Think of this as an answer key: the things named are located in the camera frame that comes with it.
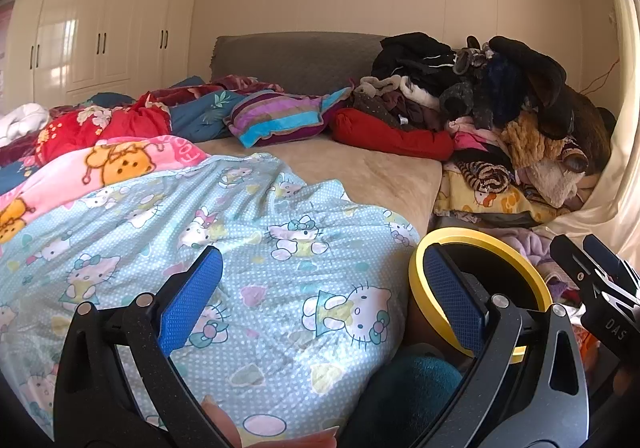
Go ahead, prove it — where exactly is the teal cloth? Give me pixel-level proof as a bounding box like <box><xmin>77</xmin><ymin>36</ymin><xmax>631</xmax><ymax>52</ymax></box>
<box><xmin>357</xmin><ymin>343</ymin><xmax>463</xmax><ymax>448</ymax></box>

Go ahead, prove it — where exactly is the red garment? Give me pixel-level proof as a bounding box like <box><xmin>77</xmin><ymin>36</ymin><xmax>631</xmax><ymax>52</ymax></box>
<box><xmin>330</xmin><ymin>108</ymin><xmax>456</xmax><ymax>161</ymax></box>

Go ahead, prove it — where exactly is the purple striped pillow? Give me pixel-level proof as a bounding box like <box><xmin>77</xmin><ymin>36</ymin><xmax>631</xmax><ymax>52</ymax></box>
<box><xmin>222</xmin><ymin>88</ymin><xmax>353</xmax><ymax>149</ymax></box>

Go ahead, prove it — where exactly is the white cloth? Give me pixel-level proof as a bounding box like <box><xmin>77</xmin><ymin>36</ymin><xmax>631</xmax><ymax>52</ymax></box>
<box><xmin>0</xmin><ymin>103</ymin><xmax>50</xmax><ymax>149</ymax></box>

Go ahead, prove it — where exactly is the person's left hand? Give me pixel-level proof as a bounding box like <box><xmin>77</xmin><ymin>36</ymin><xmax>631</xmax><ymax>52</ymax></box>
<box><xmin>201</xmin><ymin>395</ymin><xmax>343</xmax><ymax>448</ymax></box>

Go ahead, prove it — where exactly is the white wardrobe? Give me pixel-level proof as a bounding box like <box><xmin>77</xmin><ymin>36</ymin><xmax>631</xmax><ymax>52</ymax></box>
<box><xmin>10</xmin><ymin>0</ymin><xmax>208</xmax><ymax>101</ymax></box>

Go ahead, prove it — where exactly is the red floral quilt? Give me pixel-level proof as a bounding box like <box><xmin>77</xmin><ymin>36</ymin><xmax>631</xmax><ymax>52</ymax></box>
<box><xmin>35</xmin><ymin>100</ymin><xmax>173</xmax><ymax>164</ymax></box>

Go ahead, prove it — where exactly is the blue leaf print quilt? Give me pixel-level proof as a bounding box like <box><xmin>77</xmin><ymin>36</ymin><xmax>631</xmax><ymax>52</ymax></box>
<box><xmin>82</xmin><ymin>75</ymin><xmax>251</xmax><ymax>144</ymax></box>

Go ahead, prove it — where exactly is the blue cat print blanket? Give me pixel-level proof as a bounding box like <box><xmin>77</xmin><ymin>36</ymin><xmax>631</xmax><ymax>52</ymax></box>
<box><xmin>0</xmin><ymin>153</ymin><xmax>421</xmax><ymax>448</ymax></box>

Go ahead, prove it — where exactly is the beige bed sheet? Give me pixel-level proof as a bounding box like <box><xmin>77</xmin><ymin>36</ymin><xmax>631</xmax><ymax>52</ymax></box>
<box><xmin>200</xmin><ymin>135</ymin><xmax>443</xmax><ymax>249</ymax></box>

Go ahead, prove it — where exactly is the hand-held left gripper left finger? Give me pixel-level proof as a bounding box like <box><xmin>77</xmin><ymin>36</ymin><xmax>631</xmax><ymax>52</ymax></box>
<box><xmin>52</xmin><ymin>244</ymin><xmax>236</xmax><ymax>448</ymax></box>

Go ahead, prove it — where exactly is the red cable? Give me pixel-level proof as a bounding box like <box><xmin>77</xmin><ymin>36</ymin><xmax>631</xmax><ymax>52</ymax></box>
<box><xmin>580</xmin><ymin>59</ymin><xmax>615</xmax><ymax>96</ymax></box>

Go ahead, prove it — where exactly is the light purple fleece cloth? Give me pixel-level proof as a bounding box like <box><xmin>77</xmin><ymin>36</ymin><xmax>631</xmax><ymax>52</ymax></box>
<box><xmin>500</xmin><ymin>230</ymin><xmax>553</xmax><ymax>279</ymax></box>

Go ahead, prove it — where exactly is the pile of clothes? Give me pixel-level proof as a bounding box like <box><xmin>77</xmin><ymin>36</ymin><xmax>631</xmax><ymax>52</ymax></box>
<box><xmin>352</xmin><ymin>32</ymin><xmax>618</xmax><ymax>209</ymax></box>

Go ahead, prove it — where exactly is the yellow printed blanket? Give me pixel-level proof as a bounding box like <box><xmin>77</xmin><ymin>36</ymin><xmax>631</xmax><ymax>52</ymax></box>
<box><xmin>434</xmin><ymin>168</ymin><xmax>571</xmax><ymax>224</ymax></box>

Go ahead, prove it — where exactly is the grey headboard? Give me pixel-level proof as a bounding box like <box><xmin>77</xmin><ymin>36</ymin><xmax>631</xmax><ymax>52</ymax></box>
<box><xmin>210</xmin><ymin>32</ymin><xmax>388</xmax><ymax>96</ymax></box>

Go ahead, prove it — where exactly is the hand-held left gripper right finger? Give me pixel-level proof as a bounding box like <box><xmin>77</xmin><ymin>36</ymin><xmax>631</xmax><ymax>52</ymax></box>
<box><xmin>395</xmin><ymin>242</ymin><xmax>591</xmax><ymax>448</ymax></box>

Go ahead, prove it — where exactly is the pink bear print blanket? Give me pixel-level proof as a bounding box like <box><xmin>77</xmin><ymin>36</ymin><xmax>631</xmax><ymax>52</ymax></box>
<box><xmin>0</xmin><ymin>135</ymin><xmax>211</xmax><ymax>244</ymax></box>

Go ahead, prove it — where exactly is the yellow rimmed bin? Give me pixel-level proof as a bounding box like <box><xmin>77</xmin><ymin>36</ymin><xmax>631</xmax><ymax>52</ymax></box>
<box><xmin>408</xmin><ymin>228</ymin><xmax>553</xmax><ymax>359</ymax></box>

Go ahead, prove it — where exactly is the dark red floral blanket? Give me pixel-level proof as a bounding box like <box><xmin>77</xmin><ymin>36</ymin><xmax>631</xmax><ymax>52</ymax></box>
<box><xmin>145</xmin><ymin>74</ymin><xmax>286</xmax><ymax>104</ymax></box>

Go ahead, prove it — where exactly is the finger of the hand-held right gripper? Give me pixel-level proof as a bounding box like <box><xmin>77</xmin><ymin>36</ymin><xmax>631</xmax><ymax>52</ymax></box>
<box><xmin>550</xmin><ymin>234</ymin><xmax>640</xmax><ymax>345</ymax></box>
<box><xmin>582</xmin><ymin>233</ymin><xmax>640</xmax><ymax>290</ymax></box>

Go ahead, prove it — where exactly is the cream curtain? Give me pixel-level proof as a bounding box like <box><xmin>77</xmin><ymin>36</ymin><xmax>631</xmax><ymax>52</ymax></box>
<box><xmin>542</xmin><ymin>0</ymin><xmax>640</xmax><ymax>249</ymax></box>

